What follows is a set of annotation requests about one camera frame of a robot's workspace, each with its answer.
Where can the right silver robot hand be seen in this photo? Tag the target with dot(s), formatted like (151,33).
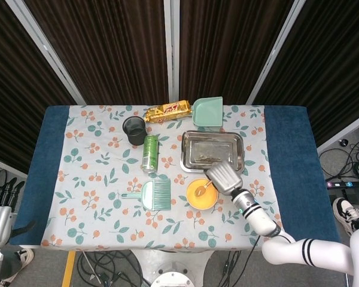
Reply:
(225,177)

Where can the metal spoon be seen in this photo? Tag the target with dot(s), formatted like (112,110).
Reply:
(201,190)

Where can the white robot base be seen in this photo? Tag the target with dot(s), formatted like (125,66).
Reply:
(173,279)

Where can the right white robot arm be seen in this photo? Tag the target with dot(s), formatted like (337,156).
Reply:
(287,248)

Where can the yellow bowl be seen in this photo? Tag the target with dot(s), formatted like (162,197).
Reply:
(197,201)

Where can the stainless steel tray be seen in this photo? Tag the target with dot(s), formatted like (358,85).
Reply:
(212,149)

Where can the mint green dustpan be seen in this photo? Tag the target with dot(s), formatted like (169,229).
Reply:
(208,112)

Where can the mint green hand brush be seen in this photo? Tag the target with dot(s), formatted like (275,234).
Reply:
(157,194)

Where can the blue table cover cloth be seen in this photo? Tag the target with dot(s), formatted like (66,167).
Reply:
(296,167)

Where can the green drink can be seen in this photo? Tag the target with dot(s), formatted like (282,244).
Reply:
(150,154)

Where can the gold snack package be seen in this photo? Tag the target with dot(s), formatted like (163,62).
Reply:
(167,112)

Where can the floral white tablecloth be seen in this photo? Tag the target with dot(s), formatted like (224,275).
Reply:
(92,185)

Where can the black mesh cup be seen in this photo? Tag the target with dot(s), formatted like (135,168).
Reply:
(134,131)

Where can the black and white sneaker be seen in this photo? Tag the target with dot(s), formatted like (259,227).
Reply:
(345,210)

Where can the white partition post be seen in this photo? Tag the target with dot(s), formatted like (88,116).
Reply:
(45,48)
(171,48)
(344,131)
(276,51)

